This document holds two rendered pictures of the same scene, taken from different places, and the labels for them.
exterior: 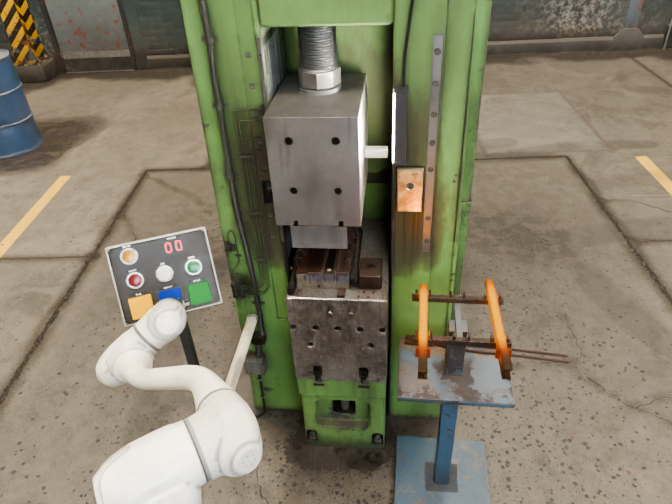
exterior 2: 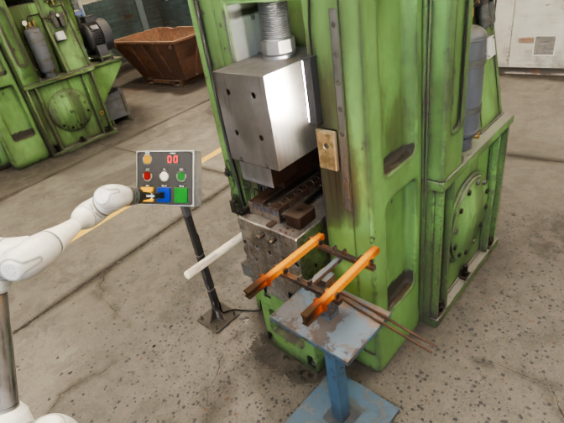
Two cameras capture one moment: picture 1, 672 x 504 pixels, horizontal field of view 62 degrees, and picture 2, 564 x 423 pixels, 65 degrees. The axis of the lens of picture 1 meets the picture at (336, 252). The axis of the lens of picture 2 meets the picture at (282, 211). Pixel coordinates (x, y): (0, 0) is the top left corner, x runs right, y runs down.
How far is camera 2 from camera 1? 1.19 m
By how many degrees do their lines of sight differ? 33
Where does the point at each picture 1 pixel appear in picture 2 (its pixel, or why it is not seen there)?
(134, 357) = (80, 211)
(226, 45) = (208, 18)
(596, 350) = not seen: outside the picture
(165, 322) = (99, 195)
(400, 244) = (329, 198)
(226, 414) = (23, 242)
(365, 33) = not seen: hidden behind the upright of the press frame
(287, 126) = (225, 80)
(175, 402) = (217, 281)
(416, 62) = (319, 33)
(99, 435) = (168, 283)
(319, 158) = (246, 108)
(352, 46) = not seen: hidden behind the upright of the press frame
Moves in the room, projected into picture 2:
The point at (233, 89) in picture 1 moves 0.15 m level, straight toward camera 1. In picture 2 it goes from (216, 51) to (197, 60)
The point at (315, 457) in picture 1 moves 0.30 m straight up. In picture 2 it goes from (268, 354) to (259, 317)
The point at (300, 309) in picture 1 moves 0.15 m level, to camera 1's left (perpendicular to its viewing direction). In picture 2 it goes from (246, 228) to (222, 222)
